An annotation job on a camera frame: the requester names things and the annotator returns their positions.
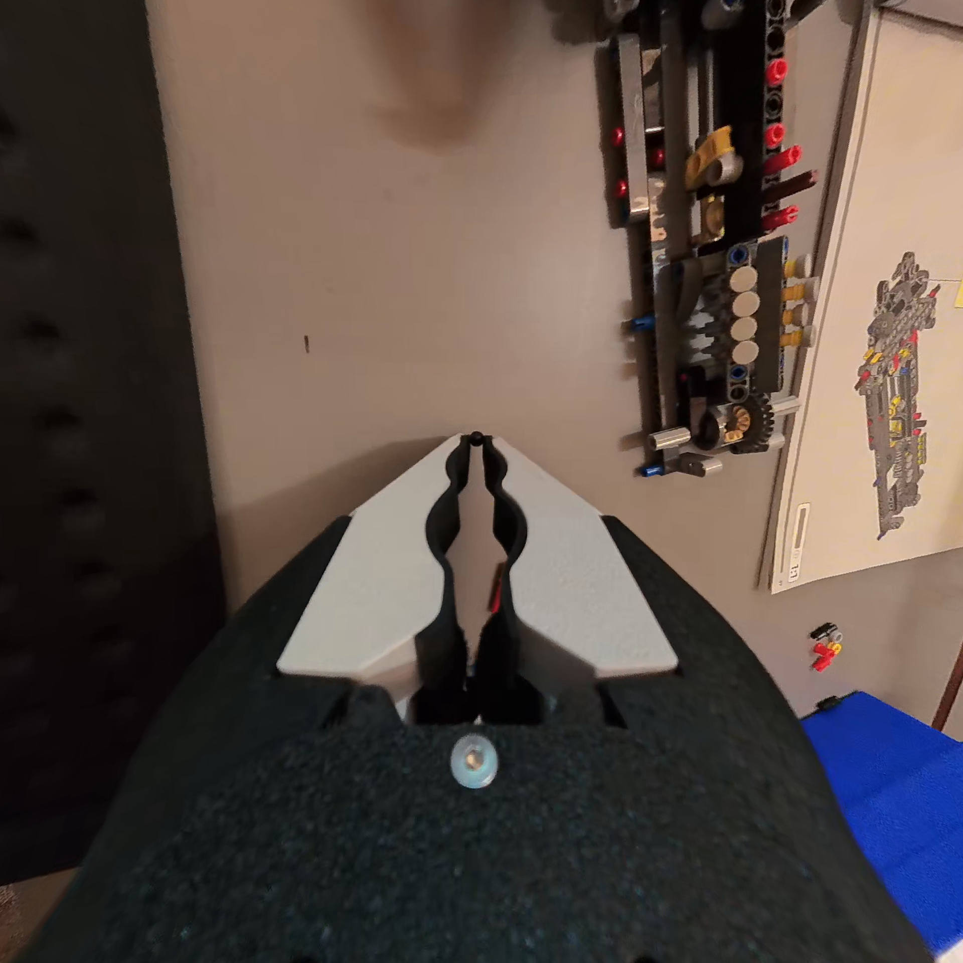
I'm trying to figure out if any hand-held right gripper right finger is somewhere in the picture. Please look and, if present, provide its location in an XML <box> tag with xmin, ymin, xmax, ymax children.
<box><xmin>478</xmin><ymin>434</ymin><xmax>680</xmax><ymax>725</ymax></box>

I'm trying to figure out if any long lego chassis assembly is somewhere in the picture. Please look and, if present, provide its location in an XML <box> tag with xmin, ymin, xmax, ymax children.
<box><xmin>598</xmin><ymin>0</ymin><xmax>823</xmax><ymax>480</ymax></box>

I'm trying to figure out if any flat lego instruction sheet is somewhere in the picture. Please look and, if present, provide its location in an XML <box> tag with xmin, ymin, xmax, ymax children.
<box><xmin>756</xmin><ymin>6</ymin><xmax>963</xmax><ymax>595</ymax></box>

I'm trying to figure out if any blue plastic bin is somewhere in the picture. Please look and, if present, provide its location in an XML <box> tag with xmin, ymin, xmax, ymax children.
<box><xmin>799</xmin><ymin>691</ymin><xmax>963</xmax><ymax>959</ymax></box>

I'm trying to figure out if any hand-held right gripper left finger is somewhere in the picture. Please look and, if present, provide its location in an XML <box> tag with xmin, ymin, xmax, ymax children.
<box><xmin>277</xmin><ymin>434</ymin><xmax>478</xmax><ymax>725</ymax></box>

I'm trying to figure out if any black perforated panel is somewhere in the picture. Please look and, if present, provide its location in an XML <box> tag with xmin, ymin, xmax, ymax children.
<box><xmin>0</xmin><ymin>0</ymin><xmax>227</xmax><ymax>885</ymax></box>

